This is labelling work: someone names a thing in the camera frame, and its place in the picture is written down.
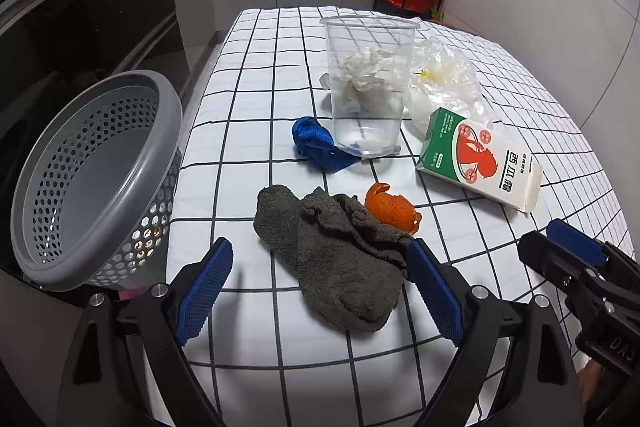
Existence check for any clear plastic bag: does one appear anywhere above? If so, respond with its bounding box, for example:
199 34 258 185
404 38 494 138

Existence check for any white checkered tablecloth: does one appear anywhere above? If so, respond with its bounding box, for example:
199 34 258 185
145 7 632 427

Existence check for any grey perforated plastic basket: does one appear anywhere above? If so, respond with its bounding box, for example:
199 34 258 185
10 70 184 293

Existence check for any orange peel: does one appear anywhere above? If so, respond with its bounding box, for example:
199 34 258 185
364 182 422 236

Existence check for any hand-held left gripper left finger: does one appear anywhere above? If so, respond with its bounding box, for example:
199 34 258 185
55 237 235 427

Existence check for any person's right hand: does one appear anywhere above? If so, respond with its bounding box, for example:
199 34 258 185
576 358 607 408

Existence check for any green and white carton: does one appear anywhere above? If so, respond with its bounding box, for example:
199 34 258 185
415 107 544 214

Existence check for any blue wrapper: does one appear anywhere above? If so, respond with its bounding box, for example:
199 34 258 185
291 117 362 172

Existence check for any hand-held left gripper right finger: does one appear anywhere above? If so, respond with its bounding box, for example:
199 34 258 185
406 238 586 427

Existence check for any black glass cabinet front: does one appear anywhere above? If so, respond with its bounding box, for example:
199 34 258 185
0 0 192 293

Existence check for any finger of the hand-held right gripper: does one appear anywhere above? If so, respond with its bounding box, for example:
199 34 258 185
546 219 640 279
517 231 608 303

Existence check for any clear plastic cup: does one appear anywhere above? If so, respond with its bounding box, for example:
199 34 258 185
320 15 418 158

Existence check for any crumpled white tissue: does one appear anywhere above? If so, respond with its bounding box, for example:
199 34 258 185
320 48 403 118

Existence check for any grey sock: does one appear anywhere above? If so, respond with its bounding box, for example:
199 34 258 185
253 185 416 333

